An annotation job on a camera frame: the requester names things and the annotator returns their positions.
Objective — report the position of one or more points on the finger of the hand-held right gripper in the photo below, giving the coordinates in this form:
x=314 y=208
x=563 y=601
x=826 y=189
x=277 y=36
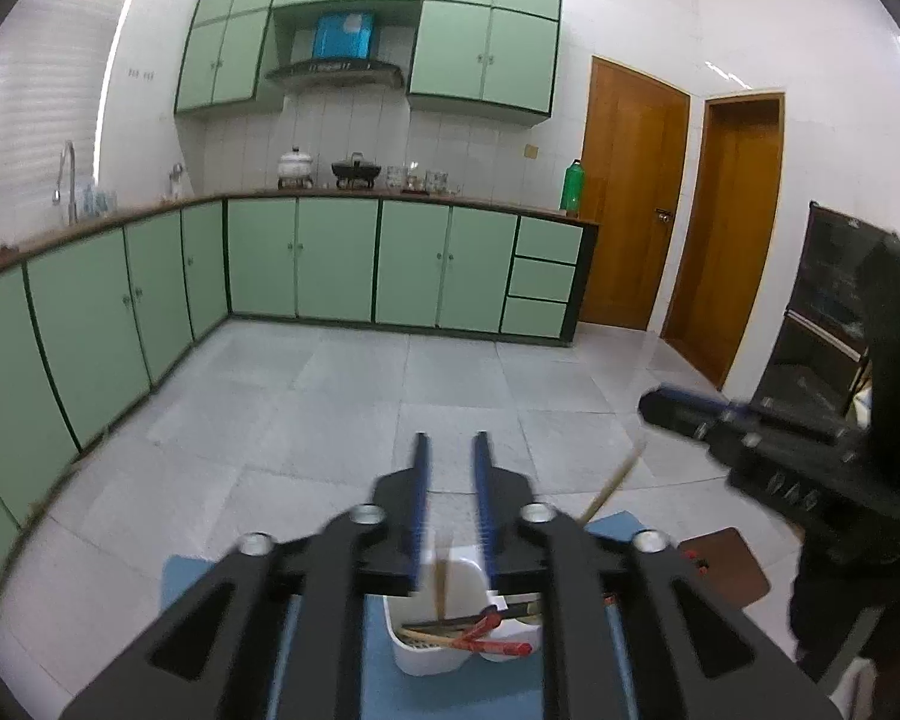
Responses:
x=765 y=457
x=720 y=403

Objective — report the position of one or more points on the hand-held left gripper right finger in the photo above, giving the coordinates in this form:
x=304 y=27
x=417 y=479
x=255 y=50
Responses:
x=484 y=517

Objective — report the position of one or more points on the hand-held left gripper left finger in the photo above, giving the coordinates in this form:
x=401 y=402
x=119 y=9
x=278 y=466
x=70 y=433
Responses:
x=421 y=517

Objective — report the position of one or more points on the wooden chopstick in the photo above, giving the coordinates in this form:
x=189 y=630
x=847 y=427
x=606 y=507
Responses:
x=615 y=481
x=443 y=577

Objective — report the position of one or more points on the bundle of chopsticks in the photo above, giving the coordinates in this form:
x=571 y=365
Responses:
x=487 y=634

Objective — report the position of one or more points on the white utensil holder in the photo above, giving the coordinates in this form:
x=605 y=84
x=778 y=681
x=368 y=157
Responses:
x=427 y=660

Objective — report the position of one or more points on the brown stool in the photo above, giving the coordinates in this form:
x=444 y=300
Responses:
x=727 y=570

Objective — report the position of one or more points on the black glass-front cabinet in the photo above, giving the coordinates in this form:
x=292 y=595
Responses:
x=817 y=292

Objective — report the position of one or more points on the wooden door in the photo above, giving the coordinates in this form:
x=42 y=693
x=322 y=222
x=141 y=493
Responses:
x=630 y=195
x=727 y=240

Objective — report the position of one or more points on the blue tablecloth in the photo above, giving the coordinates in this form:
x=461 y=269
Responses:
x=450 y=694

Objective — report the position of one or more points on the green bottle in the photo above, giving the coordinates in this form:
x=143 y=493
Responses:
x=573 y=187

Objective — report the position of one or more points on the green base cabinets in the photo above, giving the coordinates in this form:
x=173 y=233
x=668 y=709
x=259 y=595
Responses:
x=330 y=262

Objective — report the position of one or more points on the brown countertop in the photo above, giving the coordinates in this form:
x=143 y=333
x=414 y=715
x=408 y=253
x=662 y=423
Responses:
x=457 y=200

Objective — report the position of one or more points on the row of glass jars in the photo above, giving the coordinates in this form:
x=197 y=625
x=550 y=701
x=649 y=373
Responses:
x=424 y=181

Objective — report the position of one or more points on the black wok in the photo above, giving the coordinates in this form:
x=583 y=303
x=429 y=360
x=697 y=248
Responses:
x=356 y=171

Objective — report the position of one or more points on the white pot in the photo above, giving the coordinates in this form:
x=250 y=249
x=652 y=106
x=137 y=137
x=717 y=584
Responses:
x=298 y=169

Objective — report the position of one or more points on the drinking glasses by sink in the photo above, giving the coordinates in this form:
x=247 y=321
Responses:
x=99 y=200

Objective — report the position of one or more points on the range hood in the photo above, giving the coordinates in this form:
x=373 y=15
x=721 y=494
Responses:
x=334 y=73

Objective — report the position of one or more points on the blue box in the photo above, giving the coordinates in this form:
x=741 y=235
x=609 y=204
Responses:
x=345 y=36

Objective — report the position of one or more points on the metal faucet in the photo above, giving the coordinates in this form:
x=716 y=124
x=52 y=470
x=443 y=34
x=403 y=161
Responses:
x=66 y=180

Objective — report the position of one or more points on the window blind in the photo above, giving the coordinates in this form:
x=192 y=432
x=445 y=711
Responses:
x=37 y=90

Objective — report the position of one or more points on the wall outlet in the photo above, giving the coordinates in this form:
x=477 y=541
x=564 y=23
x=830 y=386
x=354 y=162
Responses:
x=530 y=151

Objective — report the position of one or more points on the green wall cabinets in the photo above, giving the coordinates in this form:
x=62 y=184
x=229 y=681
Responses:
x=450 y=45

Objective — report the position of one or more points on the wall switches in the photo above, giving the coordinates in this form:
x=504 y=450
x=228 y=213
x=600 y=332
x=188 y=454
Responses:
x=140 y=74

